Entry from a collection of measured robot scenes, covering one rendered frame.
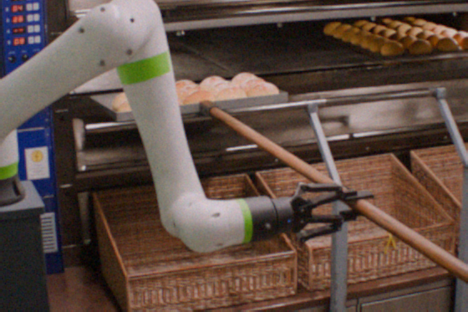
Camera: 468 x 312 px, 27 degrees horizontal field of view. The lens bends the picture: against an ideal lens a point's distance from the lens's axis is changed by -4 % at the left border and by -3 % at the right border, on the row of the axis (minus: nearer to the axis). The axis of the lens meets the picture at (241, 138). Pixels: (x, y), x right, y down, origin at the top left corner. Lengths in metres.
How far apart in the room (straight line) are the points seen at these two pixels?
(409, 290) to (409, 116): 0.75
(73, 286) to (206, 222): 1.41
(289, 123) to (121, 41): 1.78
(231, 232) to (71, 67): 0.46
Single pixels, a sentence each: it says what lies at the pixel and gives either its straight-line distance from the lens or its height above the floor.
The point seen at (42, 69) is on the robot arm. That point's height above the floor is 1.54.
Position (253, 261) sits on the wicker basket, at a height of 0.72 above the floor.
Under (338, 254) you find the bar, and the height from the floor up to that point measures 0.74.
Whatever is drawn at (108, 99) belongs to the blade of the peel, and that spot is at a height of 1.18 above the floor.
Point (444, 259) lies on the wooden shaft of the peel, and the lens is 1.90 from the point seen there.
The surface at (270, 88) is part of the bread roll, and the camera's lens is 3.19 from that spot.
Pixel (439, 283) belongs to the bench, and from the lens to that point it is 3.46.
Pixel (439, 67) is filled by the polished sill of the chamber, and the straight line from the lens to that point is 3.86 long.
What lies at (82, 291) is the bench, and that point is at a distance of 3.34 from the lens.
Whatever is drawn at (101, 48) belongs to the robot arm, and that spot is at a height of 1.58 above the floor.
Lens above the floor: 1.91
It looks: 15 degrees down
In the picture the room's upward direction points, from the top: 1 degrees counter-clockwise
